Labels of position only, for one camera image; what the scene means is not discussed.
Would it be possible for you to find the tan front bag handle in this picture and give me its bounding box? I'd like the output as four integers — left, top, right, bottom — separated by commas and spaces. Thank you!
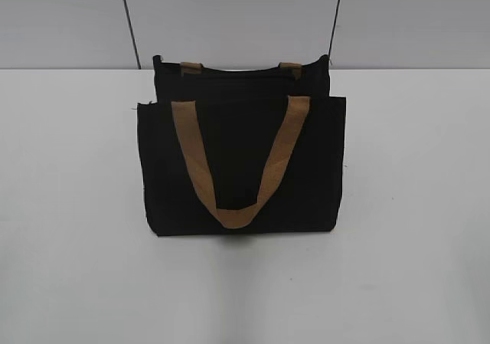
171, 96, 311, 229

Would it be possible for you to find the black canvas tote bag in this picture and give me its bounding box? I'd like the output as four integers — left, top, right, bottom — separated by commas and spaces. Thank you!
137, 55, 347, 237

